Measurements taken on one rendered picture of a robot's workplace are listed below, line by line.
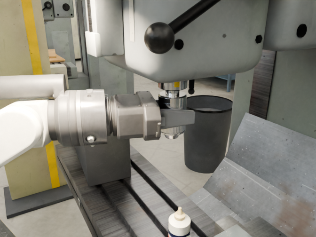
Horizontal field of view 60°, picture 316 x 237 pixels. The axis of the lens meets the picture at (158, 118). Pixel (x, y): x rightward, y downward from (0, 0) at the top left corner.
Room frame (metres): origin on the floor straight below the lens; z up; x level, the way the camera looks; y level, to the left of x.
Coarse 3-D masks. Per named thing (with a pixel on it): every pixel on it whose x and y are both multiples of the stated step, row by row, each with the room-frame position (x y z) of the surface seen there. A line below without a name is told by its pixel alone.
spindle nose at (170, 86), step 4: (160, 84) 0.42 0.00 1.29; (164, 84) 0.41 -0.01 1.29; (168, 84) 0.41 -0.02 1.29; (172, 84) 0.41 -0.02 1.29; (180, 84) 0.41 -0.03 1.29; (184, 84) 0.42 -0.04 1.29; (160, 88) 0.42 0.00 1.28; (164, 88) 0.41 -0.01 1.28; (168, 88) 0.41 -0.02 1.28; (172, 88) 0.41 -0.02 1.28; (176, 88) 0.41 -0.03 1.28; (180, 88) 0.41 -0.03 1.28; (184, 88) 0.42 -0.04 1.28
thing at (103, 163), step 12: (108, 96) 0.83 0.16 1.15; (108, 144) 0.64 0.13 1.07; (120, 144) 0.65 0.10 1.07; (84, 156) 0.63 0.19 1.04; (96, 156) 0.62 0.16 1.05; (108, 156) 0.64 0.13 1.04; (120, 156) 0.65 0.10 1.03; (84, 168) 0.65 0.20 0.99; (96, 168) 0.62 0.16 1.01; (108, 168) 0.63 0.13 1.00; (120, 168) 0.65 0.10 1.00; (96, 180) 0.62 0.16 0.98; (108, 180) 0.63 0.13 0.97
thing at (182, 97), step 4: (160, 92) 0.44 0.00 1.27; (164, 92) 0.44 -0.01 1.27; (180, 92) 0.44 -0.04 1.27; (160, 96) 0.42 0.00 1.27; (164, 96) 0.42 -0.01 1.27; (168, 96) 0.42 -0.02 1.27; (172, 96) 0.42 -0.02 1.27; (176, 96) 0.42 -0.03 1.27; (180, 96) 0.42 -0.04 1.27; (184, 96) 0.42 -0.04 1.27; (160, 100) 0.42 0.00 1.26; (164, 100) 0.41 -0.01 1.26; (168, 100) 0.41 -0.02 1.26; (172, 100) 0.41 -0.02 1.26; (176, 100) 0.41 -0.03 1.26; (180, 100) 0.41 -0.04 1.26; (184, 100) 0.42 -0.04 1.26
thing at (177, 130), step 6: (186, 102) 0.43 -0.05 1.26; (162, 108) 0.42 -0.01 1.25; (168, 108) 0.41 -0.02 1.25; (174, 108) 0.41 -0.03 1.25; (180, 108) 0.41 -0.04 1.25; (180, 126) 0.41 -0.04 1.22; (162, 132) 0.42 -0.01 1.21; (168, 132) 0.41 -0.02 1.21; (174, 132) 0.41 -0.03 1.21; (180, 132) 0.41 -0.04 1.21
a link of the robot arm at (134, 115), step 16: (80, 96) 0.39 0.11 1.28; (96, 96) 0.39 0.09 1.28; (112, 96) 0.41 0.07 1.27; (128, 96) 0.44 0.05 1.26; (144, 96) 0.43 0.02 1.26; (80, 112) 0.37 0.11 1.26; (96, 112) 0.37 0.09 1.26; (112, 112) 0.39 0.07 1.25; (128, 112) 0.38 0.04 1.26; (144, 112) 0.37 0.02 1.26; (80, 128) 0.36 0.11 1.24; (96, 128) 0.37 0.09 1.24; (112, 128) 0.39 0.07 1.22; (128, 128) 0.38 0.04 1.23; (144, 128) 0.37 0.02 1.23; (160, 128) 0.37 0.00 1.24; (80, 144) 0.37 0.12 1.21; (96, 144) 0.39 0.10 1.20
